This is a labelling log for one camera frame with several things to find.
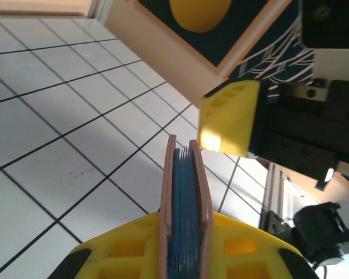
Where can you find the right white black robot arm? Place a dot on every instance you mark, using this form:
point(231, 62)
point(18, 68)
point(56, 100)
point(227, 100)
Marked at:
point(317, 229)

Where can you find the tan leather card holder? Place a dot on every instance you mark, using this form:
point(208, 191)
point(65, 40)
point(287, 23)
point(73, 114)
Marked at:
point(183, 218)

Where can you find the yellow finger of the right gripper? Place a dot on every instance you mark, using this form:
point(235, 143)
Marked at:
point(232, 128)

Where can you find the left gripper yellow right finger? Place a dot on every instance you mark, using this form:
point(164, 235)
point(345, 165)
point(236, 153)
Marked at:
point(244, 247)

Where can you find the aluminium corner post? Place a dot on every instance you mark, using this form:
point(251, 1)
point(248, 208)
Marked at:
point(274, 189)

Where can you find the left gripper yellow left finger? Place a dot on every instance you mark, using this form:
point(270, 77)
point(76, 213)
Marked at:
point(125, 250)

